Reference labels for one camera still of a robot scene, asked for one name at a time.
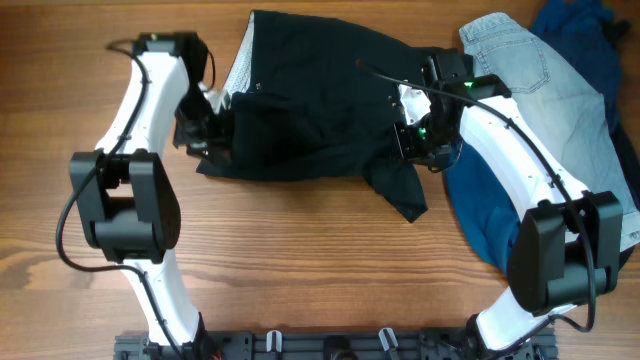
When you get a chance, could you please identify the blue garment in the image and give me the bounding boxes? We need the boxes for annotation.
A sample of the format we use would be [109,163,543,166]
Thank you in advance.
[445,143,520,273]

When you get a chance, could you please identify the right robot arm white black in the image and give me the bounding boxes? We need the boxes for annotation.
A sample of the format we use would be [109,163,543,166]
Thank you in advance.
[394,49,622,359]

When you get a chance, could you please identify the black shorts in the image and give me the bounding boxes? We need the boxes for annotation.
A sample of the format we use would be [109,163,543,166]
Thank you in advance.
[197,10,428,222]

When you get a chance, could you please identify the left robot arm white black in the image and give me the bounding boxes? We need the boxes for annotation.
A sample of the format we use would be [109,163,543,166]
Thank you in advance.
[55,32,233,359]

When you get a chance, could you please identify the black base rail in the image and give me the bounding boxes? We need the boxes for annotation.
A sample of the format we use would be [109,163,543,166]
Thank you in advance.
[113,328,559,360]

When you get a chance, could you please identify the light denim shorts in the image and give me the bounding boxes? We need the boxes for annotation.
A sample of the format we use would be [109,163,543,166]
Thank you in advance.
[459,12,639,251]

